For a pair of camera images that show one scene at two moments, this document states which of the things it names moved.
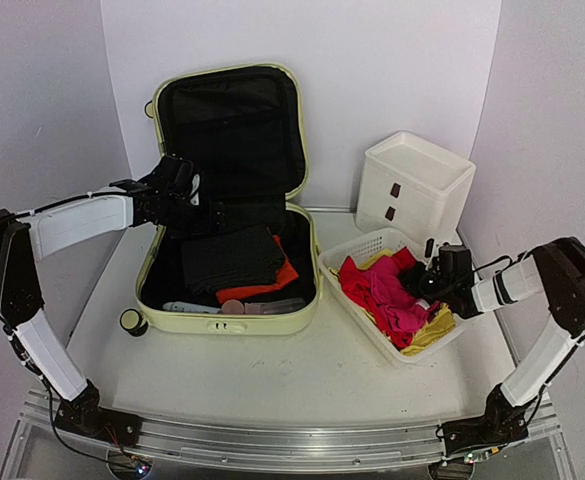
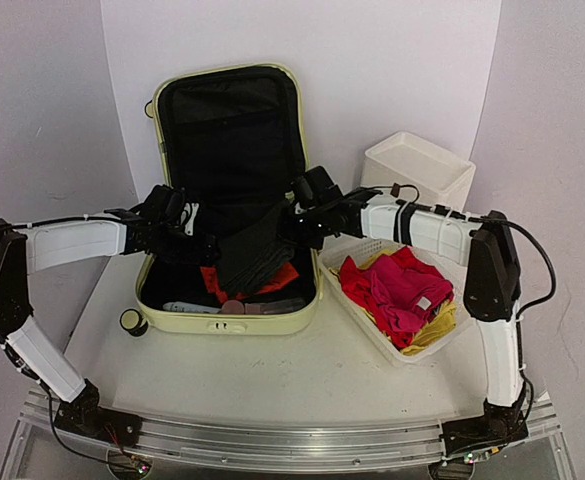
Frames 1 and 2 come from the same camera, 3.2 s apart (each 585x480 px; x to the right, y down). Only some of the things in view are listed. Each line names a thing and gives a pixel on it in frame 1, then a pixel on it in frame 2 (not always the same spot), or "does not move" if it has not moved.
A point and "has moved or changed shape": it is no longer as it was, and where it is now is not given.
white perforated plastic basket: (364, 275) does not move
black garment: (231, 260) has moved or changed shape
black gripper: (455, 261) to (315, 187)
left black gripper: (206, 226) to (202, 253)
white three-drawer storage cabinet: (415, 187) does not move
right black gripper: (417, 279) to (296, 230)
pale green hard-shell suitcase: (251, 261) does not move
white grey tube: (189, 308) does not move
